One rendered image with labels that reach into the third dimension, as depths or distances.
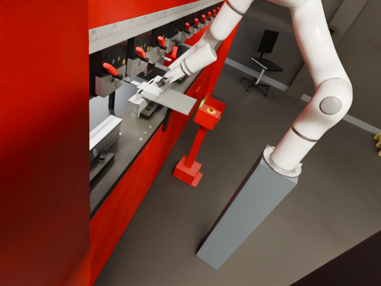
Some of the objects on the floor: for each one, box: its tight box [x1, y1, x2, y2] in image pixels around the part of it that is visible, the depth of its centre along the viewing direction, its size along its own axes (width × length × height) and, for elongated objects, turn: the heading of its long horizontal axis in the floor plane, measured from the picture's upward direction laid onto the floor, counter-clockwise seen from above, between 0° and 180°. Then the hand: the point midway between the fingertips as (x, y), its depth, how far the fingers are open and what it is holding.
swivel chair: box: [240, 29, 283, 96], centre depth 411 cm, size 64×64×100 cm
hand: (162, 81), depth 118 cm, fingers open, 4 cm apart
